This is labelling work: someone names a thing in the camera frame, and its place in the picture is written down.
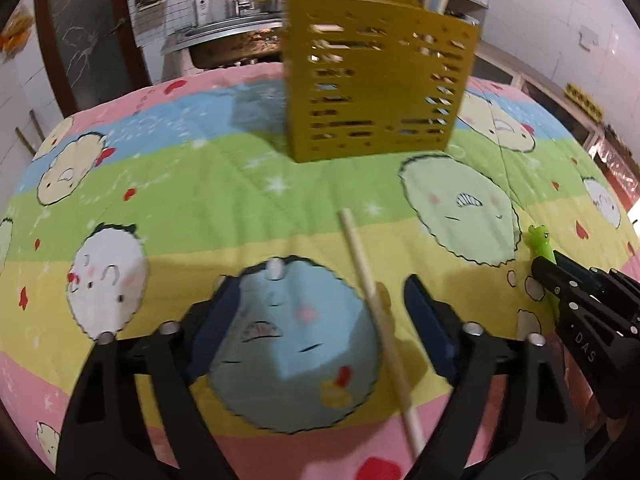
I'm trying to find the steel kitchen sink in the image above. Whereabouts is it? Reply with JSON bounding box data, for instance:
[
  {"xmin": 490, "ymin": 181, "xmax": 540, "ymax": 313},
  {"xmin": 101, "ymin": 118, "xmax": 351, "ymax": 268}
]
[{"xmin": 160, "ymin": 16, "xmax": 287, "ymax": 69}]

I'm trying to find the yellow egg carton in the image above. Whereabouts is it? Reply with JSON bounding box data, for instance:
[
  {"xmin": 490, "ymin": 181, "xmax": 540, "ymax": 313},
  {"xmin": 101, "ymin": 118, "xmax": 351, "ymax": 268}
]
[{"xmin": 565, "ymin": 82, "xmax": 604, "ymax": 119}]

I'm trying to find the yellow perforated utensil holder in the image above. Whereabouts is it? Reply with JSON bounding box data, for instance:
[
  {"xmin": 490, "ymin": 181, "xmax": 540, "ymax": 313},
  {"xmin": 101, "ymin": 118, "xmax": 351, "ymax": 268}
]
[{"xmin": 280, "ymin": 0, "xmax": 484, "ymax": 164}]

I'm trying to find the orange plastic bag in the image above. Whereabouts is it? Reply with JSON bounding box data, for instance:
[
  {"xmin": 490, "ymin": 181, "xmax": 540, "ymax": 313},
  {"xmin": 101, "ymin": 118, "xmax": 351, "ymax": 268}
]
[{"xmin": 0, "ymin": 9, "xmax": 37, "ymax": 57}]

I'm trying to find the clear red plastic bag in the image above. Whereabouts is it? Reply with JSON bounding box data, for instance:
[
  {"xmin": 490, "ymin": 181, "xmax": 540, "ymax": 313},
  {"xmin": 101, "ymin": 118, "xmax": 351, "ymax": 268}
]
[{"xmin": 589, "ymin": 130, "xmax": 637, "ymax": 197}]

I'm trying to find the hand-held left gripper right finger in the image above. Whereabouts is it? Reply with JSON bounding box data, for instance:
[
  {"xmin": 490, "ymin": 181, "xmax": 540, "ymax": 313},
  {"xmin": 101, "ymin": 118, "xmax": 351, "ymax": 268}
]
[{"xmin": 404, "ymin": 274, "xmax": 587, "ymax": 480}]

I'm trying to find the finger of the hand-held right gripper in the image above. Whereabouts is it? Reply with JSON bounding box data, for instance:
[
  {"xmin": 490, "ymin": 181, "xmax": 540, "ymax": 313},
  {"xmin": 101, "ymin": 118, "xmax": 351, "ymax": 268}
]
[
  {"xmin": 554, "ymin": 253, "xmax": 640, "ymax": 332},
  {"xmin": 530, "ymin": 256, "xmax": 632, "ymax": 419}
]

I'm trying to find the wooden stick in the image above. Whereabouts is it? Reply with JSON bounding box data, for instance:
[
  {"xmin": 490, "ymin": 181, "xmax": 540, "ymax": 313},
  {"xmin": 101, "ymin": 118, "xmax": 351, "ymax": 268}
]
[{"xmin": 15, "ymin": 110, "xmax": 49, "ymax": 157}]

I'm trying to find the dark wooden glass door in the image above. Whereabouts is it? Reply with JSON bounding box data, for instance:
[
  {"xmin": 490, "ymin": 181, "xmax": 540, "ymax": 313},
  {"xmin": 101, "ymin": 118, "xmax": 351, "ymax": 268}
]
[{"xmin": 35, "ymin": 0, "xmax": 152, "ymax": 117}]

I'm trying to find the green frog handle utensil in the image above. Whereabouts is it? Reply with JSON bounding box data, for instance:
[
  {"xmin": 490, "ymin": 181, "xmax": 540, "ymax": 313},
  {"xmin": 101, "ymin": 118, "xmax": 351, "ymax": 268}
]
[{"xmin": 527, "ymin": 224, "xmax": 564, "ymax": 312}]

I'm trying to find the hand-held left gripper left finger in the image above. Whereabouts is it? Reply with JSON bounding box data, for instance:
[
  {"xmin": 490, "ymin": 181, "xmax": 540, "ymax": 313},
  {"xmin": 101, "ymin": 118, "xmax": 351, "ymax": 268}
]
[{"xmin": 55, "ymin": 274, "xmax": 242, "ymax": 480}]

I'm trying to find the cartoon printed blanket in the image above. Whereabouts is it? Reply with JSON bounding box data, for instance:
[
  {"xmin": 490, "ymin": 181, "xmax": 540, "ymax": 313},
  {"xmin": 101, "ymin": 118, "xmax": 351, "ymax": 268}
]
[{"xmin": 0, "ymin": 62, "xmax": 640, "ymax": 480}]

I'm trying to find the wire grid rack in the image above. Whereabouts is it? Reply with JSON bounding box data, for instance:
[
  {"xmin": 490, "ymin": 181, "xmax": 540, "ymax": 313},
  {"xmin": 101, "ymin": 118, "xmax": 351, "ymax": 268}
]
[{"xmin": 124, "ymin": 0, "xmax": 202, "ymax": 52}]

